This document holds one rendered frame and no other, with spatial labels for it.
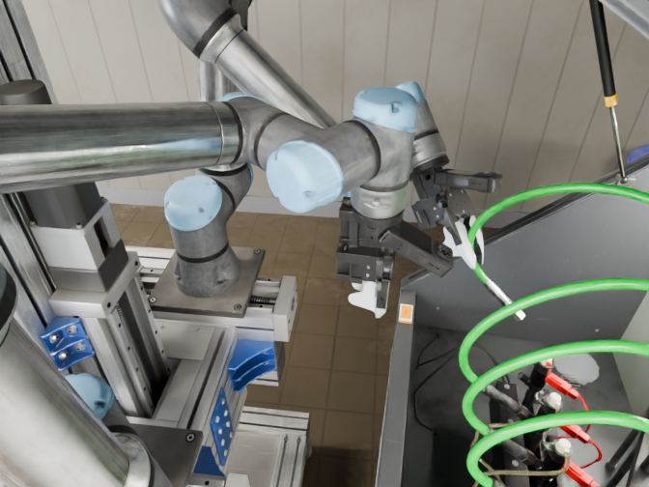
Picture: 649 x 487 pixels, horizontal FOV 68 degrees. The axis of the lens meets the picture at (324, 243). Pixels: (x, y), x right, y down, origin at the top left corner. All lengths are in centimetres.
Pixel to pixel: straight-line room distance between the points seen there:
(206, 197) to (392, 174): 51
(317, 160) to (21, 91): 40
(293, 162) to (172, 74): 247
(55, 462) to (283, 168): 33
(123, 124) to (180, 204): 51
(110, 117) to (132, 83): 255
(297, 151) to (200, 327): 74
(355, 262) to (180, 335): 59
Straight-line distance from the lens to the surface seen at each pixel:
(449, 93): 275
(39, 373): 44
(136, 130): 52
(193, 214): 99
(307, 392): 218
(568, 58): 281
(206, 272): 107
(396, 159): 58
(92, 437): 52
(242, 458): 181
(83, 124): 50
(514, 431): 65
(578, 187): 81
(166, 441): 91
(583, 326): 134
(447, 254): 70
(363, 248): 68
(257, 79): 82
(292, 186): 51
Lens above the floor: 179
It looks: 38 degrees down
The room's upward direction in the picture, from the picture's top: straight up
